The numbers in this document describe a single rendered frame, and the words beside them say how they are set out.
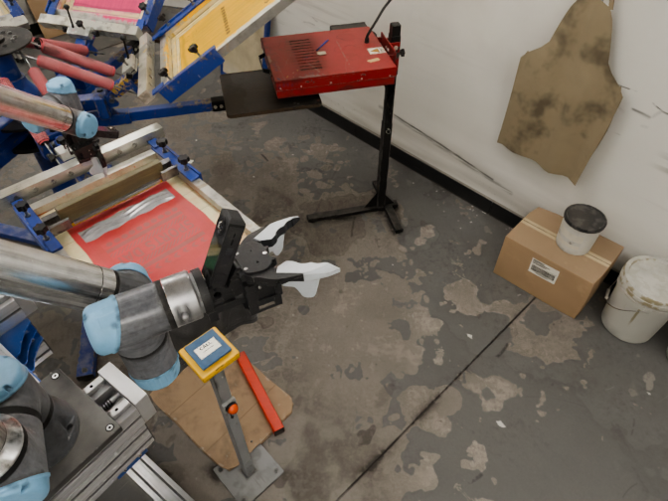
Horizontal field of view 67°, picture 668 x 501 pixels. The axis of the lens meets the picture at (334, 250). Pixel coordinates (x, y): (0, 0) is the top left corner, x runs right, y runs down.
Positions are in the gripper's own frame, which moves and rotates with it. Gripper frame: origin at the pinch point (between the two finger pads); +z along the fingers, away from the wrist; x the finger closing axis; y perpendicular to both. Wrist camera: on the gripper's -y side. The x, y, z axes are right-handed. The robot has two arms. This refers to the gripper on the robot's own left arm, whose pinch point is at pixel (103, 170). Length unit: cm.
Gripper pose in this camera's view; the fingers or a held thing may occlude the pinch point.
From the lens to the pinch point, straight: 201.1
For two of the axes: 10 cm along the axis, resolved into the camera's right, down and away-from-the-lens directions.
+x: 7.0, 5.2, -4.9
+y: -7.1, 5.2, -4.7
